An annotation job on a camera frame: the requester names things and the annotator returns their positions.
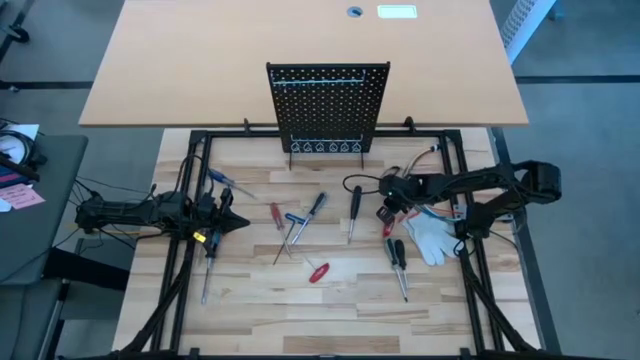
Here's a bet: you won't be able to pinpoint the white paper sheet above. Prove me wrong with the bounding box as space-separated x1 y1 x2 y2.
0 123 40 166

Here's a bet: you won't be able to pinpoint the blue clear-handled screwdriver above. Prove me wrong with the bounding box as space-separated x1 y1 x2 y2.
207 168 257 200

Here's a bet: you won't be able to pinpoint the red clear-handled screwdriver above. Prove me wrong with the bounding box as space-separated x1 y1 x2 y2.
269 201 293 260

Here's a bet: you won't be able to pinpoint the black chair caster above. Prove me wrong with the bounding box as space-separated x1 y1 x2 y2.
0 23 30 45

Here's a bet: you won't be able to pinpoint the light wood desk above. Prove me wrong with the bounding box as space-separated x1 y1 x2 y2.
78 0 530 128

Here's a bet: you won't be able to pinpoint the smooth black-handled screwdriver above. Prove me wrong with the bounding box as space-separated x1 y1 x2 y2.
346 185 363 246

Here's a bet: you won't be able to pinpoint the grey-black handled screwdriver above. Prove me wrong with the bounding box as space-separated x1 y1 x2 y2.
383 238 409 304

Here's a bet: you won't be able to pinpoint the coloured wire bundle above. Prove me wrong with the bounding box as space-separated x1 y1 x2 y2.
402 144 469 221

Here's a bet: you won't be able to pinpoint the blue T-handle hex key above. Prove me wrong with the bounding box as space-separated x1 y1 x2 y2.
272 212 307 266

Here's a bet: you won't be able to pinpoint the black looped camera cable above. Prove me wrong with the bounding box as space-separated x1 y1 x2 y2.
342 173 389 196

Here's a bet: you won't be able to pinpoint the wire hook tool rack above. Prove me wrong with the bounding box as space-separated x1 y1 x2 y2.
269 69 367 87

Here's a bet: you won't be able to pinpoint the black cable coil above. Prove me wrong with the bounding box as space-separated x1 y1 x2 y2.
0 128 49 169

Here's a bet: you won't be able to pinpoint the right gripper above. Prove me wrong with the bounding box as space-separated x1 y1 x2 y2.
377 172 422 225

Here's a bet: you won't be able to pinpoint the pink sticky note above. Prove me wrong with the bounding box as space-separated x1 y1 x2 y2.
0 182 46 211

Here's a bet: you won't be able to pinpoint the black aluminium rig frame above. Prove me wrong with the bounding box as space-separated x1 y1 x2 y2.
119 128 544 360

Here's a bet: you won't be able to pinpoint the white perforated panel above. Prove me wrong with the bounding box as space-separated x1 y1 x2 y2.
499 0 559 65

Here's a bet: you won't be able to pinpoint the wire ring tool rack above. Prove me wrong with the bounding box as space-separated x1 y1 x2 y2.
289 133 364 154

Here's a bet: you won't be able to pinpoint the black table side rail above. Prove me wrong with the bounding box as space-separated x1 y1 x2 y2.
489 127 562 355

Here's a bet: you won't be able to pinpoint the white work glove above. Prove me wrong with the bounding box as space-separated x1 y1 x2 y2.
401 212 464 267

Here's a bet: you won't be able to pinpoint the large blue-black screwdriver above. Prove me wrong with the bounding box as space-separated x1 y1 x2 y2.
200 229 222 306

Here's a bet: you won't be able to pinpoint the black floor cables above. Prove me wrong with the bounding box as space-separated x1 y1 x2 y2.
69 174 169 201

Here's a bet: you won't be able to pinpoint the grey-black nut driver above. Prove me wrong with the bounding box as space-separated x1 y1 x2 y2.
290 191 329 246

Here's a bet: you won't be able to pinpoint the grey side table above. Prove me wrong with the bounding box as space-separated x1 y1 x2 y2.
0 133 90 287

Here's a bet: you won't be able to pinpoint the black metal pegboard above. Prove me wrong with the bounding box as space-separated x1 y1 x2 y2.
265 61 392 171

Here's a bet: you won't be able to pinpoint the white rectangular desk plate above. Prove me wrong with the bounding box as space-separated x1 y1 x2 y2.
376 4 419 20

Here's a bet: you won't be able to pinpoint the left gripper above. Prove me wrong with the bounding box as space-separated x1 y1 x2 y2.
197 187 251 244

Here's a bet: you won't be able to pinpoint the black ribbed handle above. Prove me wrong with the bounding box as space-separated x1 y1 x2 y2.
393 239 410 291

